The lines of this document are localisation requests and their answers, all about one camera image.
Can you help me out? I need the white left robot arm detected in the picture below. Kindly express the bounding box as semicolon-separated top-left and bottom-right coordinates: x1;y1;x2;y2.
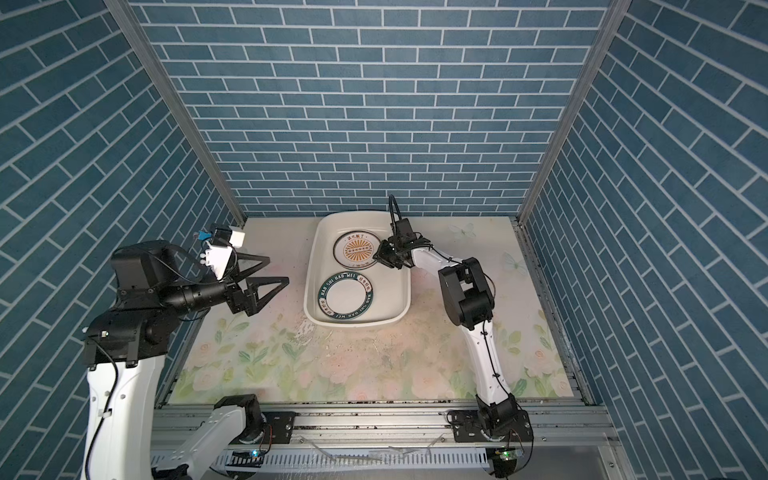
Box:
81;240;290;479

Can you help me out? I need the aluminium corner frame right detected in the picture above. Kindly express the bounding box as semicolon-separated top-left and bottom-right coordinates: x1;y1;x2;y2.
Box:
517;0;631;225

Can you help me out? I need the aluminium corner frame left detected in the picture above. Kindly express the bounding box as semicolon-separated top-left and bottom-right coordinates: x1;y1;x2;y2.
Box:
104;0;247;226

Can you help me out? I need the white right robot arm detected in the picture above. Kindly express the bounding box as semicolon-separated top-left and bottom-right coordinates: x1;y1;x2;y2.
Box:
374;234;534;443

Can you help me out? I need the aluminium corner frame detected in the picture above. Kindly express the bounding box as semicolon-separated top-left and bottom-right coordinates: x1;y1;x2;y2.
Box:
104;0;247;226
517;0;631;225

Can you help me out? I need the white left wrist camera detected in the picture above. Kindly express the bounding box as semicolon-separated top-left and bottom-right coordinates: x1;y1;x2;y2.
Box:
197;225;245;280

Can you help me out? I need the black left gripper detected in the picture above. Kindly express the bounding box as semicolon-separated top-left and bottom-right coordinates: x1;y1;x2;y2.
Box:
158;251;288;320

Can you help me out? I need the orange sunburst plate front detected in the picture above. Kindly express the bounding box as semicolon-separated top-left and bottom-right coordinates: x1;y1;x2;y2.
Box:
332;230;381;270

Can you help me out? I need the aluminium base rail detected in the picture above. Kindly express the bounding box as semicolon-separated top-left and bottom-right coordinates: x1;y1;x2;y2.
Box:
137;398;637;480

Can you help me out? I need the green rim plate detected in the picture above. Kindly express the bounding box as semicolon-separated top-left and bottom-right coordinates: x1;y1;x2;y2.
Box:
317;271;374;320

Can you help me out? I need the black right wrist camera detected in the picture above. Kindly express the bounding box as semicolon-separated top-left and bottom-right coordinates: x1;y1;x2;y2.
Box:
392;218;417;244

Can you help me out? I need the white plastic bin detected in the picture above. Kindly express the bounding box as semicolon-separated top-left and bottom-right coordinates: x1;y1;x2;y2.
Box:
303;211;411;328

